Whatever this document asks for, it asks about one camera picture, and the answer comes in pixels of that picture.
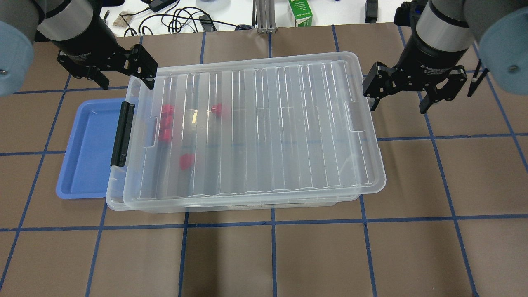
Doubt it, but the clear plastic box lid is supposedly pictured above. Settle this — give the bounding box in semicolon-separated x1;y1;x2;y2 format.
123;52;387;206

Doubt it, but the black power adapter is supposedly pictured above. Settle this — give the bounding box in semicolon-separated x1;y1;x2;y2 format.
148;0;179;12

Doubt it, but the aluminium frame post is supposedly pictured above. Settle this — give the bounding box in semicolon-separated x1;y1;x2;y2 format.
252;0;277;34

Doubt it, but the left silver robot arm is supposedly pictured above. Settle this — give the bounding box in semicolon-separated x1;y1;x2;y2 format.
0;0;158;96

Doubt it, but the green white carton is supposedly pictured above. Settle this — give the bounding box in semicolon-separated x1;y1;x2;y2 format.
287;0;314;28

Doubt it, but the black cable bundle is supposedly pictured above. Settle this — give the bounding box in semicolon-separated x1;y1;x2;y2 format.
124;6;252;35

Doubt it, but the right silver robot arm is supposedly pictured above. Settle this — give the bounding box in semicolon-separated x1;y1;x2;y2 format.
363;0;528;113

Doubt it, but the blue plastic tray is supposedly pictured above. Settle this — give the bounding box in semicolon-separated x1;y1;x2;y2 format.
55;98;124;200

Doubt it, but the red block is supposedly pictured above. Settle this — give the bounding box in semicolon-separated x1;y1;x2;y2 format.
179;153;196;170
160;115;173;130
210;103;231;117
161;104;175;116
158;128;173;143

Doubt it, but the clear plastic storage box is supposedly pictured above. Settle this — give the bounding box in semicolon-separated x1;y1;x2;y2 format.
106;66;361;214

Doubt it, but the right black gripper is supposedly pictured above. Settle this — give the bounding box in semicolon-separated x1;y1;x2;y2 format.
363;39;467;113

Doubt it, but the black box latch handle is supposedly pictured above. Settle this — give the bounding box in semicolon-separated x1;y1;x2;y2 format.
111;101;135;167

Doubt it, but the black device on desk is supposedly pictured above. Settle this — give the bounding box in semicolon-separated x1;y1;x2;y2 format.
364;0;378;23

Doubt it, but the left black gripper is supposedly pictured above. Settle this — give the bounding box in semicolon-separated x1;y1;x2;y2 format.
57;39;158;90

